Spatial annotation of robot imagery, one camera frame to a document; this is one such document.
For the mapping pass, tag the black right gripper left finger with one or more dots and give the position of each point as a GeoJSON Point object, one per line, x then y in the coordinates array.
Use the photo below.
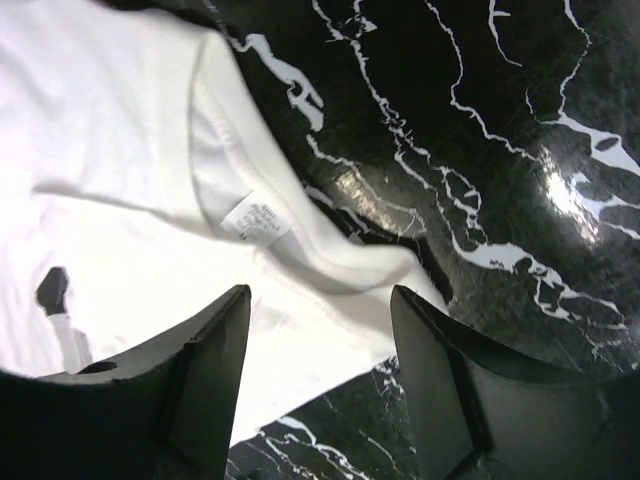
{"type": "Point", "coordinates": [161, 410]}

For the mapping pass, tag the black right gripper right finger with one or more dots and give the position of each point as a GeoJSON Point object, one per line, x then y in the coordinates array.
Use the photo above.
{"type": "Point", "coordinates": [481, 410]}

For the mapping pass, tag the white printed t-shirt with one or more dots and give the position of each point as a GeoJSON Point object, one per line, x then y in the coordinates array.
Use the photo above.
{"type": "Point", "coordinates": [139, 183]}

